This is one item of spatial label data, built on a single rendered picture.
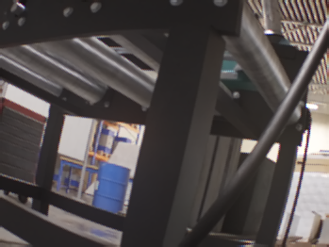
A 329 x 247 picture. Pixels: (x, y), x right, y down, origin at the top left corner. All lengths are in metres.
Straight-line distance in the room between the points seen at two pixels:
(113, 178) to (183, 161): 6.53
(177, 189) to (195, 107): 0.12
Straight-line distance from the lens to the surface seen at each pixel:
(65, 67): 1.68
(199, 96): 0.67
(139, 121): 1.86
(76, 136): 6.68
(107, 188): 7.17
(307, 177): 4.93
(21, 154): 3.89
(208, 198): 2.57
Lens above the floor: 0.44
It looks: 10 degrees up
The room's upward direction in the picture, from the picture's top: 13 degrees clockwise
